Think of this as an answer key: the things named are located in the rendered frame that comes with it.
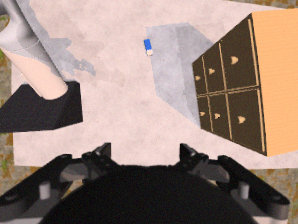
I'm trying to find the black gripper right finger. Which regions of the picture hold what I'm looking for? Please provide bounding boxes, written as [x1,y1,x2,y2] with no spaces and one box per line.
[167,143,290,224]

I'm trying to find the brown wooden drawer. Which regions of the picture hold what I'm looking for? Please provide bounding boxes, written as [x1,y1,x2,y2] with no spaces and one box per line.
[197,96,213,132]
[221,19,259,90]
[228,89,265,152]
[209,94,232,139]
[204,43,226,93]
[193,57,208,95]

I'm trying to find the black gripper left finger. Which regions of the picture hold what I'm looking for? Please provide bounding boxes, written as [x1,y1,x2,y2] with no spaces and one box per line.
[0,142,129,224]

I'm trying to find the blue eraser with white tip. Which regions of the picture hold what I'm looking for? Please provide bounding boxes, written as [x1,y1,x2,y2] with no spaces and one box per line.
[144,39,153,56]

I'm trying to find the brown wooden chest of drawers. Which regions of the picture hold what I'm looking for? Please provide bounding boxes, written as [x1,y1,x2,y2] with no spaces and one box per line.
[192,8,298,157]

